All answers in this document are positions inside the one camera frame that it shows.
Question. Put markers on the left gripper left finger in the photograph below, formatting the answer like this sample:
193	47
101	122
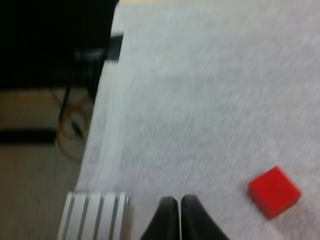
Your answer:
165	220

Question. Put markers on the red cube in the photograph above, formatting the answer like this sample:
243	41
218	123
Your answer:
273	192

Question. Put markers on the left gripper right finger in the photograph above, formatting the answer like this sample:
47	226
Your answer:
197	220

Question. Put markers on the dark clamp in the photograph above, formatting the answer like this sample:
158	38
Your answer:
114	47

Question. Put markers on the ribbed aluminium rail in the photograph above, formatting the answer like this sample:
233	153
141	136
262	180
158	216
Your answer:
93	216

